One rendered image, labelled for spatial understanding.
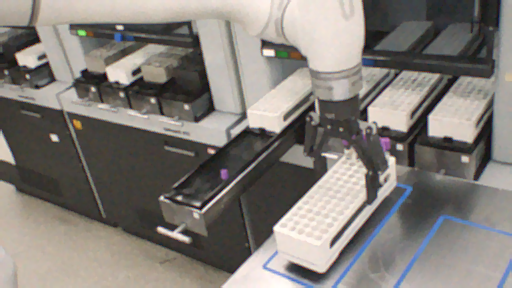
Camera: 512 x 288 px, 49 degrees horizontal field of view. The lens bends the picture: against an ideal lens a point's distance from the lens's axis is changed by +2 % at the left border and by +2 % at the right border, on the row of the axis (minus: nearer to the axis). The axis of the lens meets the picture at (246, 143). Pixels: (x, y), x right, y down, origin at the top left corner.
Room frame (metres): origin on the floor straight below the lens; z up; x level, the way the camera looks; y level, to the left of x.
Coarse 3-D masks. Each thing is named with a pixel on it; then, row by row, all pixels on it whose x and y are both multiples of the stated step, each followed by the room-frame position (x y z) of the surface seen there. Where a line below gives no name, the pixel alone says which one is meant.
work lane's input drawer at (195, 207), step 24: (240, 144) 1.29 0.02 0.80; (264, 144) 1.27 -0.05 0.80; (288, 144) 1.29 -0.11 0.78; (216, 168) 1.19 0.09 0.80; (240, 168) 1.15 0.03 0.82; (264, 168) 1.20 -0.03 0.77; (168, 192) 1.11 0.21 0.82; (192, 192) 1.11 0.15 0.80; (216, 192) 1.07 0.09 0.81; (240, 192) 1.12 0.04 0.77; (168, 216) 1.09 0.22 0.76; (192, 216) 1.04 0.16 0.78; (216, 216) 1.05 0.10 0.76
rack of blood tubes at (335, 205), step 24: (336, 168) 0.95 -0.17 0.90; (360, 168) 0.94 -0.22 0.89; (312, 192) 0.88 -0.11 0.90; (336, 192) 0.87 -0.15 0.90; (360, 192) 0.86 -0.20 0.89; (288, 216) 0.82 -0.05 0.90; (312, 216) 0.80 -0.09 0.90; (336, 216) 0.79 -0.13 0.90; (360, 216) 0.82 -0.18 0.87; (288, 240) 0.77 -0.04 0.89; (312, 240) 0.74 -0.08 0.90; (336, 240) 0.79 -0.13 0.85
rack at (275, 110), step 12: (300, 72) 1.55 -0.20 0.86; (288, 84) 1.48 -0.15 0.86; (300, 84) 1.46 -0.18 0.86; (276, 96) 1.42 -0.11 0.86; (288, 96) 1.40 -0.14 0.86; (300, 96) 1.38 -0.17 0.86; (312, 96) 1.44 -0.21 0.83; (252, 108) 1.37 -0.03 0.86; (264, 108) 1.35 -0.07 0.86; (276, 108) 1.34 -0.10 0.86; (288, 108) 1.34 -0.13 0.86; (300, 108) 1.38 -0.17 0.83; (252, 120) 1.34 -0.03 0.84; (264, 120) 1.32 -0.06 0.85; (276, 120) 1.29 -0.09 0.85; (288, 120) 1.33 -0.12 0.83; (276, 132) 1.30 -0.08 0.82
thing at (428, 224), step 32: (416, 192) 0.92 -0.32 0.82; (448, 192) 0.90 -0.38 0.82; (480, 192) 0.89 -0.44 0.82; (384, 224) 0.84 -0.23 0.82; (416, 224) 0.83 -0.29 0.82; (448, 224) 0.81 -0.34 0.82; (480, 224) 0.79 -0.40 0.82; (256, 256) 0.82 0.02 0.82; (352, 256) 0.77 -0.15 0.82; (384, 256) 0.76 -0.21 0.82; (416, 256) 0.74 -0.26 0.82; (448, 256) 0.73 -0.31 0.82; (480, 256) 0.72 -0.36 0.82
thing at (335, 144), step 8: (400, 72) 1.51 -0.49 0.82; (392, 80) 1.47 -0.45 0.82; (384, 88) 1.42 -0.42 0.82; (376, 96) 1.38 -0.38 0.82; (368, 104) 1.35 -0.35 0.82; (360, 112) 1.31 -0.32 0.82; (320, 128) 1.29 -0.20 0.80; (320, 136) 1.29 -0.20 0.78; (328, 144) 1.28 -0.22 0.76; (336, 144) 1.26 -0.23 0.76; (344, 152) 1.25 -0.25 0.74; (336, 160) 1.21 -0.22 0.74
